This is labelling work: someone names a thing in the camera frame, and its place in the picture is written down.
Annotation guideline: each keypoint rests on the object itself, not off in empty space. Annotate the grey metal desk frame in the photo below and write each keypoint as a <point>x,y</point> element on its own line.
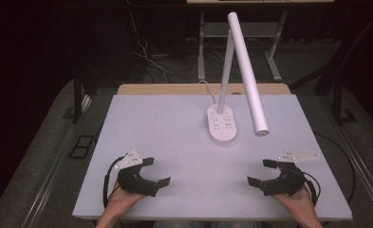
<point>201,53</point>

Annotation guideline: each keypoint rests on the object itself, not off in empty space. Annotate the person's right hand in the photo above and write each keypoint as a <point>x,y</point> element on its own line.
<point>296,202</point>

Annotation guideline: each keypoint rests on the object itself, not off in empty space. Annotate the person's left hand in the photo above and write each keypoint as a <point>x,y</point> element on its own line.
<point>122,199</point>

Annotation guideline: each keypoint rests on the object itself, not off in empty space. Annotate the black metal stand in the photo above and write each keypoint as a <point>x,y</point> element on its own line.
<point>339,95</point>
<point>77,98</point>

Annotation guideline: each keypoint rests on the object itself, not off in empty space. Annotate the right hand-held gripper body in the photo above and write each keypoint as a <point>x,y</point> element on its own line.
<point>287,183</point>

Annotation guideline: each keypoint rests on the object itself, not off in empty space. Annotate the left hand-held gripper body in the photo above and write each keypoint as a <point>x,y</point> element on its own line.
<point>133,182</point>

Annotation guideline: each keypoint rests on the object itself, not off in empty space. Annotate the aluminium floor rail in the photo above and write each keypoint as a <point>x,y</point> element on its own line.
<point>52,177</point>
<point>364,171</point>

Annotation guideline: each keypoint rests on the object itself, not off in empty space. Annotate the white desk lamp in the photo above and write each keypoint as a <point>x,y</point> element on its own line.
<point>247,72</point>

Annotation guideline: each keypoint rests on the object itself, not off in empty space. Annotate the white foam board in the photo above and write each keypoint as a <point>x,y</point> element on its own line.
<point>181,164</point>

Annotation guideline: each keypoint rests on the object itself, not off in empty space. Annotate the black floor frame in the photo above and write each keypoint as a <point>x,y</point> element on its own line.
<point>81,146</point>

